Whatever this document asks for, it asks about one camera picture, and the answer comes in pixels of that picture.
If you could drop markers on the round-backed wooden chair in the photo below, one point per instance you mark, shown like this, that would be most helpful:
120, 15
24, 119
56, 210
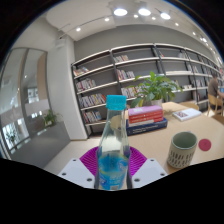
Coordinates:
190, 104

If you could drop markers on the grey-green patterned ceramic mug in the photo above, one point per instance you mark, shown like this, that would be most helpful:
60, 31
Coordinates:
181, 150

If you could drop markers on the pink book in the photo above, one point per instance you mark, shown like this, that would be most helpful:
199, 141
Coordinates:
145, 110

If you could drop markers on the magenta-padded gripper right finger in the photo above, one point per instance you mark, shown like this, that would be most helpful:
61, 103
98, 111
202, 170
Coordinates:
146, 171

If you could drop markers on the white open magazine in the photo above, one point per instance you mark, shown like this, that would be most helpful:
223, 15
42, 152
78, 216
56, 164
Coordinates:
186, 114

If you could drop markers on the group of ceiling lights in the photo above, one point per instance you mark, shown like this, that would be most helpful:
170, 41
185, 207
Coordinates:
120, 12

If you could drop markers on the red book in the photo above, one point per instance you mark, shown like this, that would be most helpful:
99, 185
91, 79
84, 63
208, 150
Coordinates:
146, 118

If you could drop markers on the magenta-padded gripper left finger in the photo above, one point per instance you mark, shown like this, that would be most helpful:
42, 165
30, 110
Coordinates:
80, 171

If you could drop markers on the green potted table plant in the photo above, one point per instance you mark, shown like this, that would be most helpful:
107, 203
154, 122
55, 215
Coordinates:
155, 87

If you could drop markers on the person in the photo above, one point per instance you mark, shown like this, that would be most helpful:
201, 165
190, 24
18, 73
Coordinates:
213, 88

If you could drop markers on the group of slatted wooden chairs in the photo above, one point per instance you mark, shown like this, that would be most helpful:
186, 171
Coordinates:
216, 101

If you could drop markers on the clear bottle with blue cap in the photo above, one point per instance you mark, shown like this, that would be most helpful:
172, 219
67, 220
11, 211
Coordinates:
113, 160

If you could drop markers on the grey shelf unit with books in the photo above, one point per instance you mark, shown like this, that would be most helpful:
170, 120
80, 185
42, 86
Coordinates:
100, 80

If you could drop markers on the small potted plant by window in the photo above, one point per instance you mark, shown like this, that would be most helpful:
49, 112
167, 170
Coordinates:
50, 118

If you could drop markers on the flat round red coaster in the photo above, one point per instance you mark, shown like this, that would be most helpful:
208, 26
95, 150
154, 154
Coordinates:
205, 145

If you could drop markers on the dark blue book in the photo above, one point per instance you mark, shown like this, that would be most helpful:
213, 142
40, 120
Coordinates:
146, 127

